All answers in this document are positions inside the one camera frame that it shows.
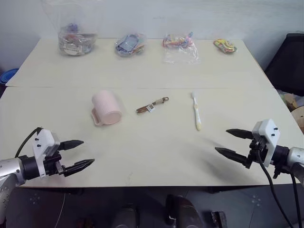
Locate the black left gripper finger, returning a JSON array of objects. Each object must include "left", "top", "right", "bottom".
[
  {"left": 57, "top": 140, "right": 85, "bottom": 151},
  {"left": 63, "top": 158, "right": 95, "bottom": 177}
]

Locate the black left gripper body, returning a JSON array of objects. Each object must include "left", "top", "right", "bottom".
[{"left": 43, "top": 149, "right": 67, "bottom": 178}]

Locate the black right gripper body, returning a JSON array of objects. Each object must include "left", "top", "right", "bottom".
[{"left": 246, "top": 137, "right": 269, "bottom": 169}]

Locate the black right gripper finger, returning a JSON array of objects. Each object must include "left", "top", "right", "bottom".
[
  {"left": 226, "top": 129, "right": 254, "bottom": 141},
  {"left": 214, "top": 147, "right": 250, "bottom": 167}
]

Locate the white yellow toothbrush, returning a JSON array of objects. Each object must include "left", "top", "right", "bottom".
[{"left": 190, "top": 92, "right": 203, "bottom": 132}]

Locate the pink plastic mug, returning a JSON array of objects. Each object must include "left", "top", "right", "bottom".
[{"left": 91, "top": 89, "right": 123, "bottom": 127}]

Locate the cardboard box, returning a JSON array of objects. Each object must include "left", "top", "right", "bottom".
[{"left": 284, "top": 93, "right": 304, "bottom": 133}]

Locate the small dark block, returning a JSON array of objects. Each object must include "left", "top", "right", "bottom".
[{"left": 210, "top": 210, "right": 228, "bottom": 228}]

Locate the grey rounded robot foot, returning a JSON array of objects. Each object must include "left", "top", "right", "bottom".
[{"left": 110, "top": 203, "right": 139, "bottom": 228}]

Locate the dark rounded robot foot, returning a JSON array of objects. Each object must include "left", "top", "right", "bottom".
[{"left": 165, "top": 194, "right": 202, "bottom": 228}]

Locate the black office chair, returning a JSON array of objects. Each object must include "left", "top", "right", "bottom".
[{"left": 264, "top": 33, "right": 304, "bottom": 96}]

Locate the yellow red packet bundle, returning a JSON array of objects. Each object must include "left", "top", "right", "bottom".
[{"left": 213, "top": 38, "right": 239, "bottom": 55}]

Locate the blue plastic bowl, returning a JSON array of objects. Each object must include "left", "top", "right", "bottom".
[{"left": 0, "top": 68, "right": 19, "bottom": 86}]

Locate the clear bag of colourful sticks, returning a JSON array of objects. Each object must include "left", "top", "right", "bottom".
[{"left": 162, "top": 30, "right": 200, "bottom": 64}]

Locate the tall clear bag of items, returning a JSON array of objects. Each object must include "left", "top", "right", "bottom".
[{"left": 40, "top": 0, "right": 99, "bottom": 57}]

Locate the clear bag of blue items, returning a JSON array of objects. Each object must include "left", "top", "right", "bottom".
[{"left": 114, "top": 32, "right": 148, "bottom": 57}]

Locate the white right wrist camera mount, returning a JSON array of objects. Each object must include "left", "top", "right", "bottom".
[{"left": 252, "top": 118, "right": 280, "bottom": 168}]

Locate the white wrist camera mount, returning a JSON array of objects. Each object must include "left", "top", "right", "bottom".
[
  {"left": 31, "top": 129, "right": 61, "bottom": 179},
  {"left": 252, "top": 118, "right": 280, "bottom": 168}
]

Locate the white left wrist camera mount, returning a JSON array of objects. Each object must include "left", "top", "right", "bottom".
[{"left": 31, "top": 129, "right": 61, "bottom": 179}]

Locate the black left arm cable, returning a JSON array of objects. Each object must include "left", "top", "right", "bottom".
[{"left": 14, "top": 127, "right": 45, "bottom": 158}]

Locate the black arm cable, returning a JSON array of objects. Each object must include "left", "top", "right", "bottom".
[
  {"left": 256, "top": 140, "right": 300, "bottom": 228},
  {"left": 14, "top": 127, "right": 45, "bottom": 158}
]

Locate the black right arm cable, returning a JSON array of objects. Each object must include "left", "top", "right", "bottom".
[{"left": 256, "top": 140, "right": 300, "bottom": 228}]

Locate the brown tagged clip strap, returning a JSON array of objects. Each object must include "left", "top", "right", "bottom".
[{"left": 136, "top": 95, "right": 171, "bottom": 114}]

